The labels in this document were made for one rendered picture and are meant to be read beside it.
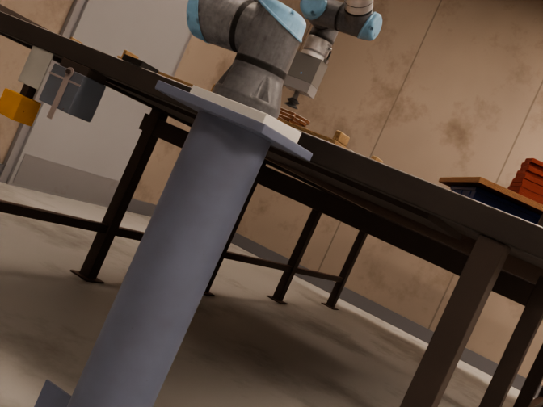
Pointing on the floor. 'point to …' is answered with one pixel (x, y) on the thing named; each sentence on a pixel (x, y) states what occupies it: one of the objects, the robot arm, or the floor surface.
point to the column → (174, 257)
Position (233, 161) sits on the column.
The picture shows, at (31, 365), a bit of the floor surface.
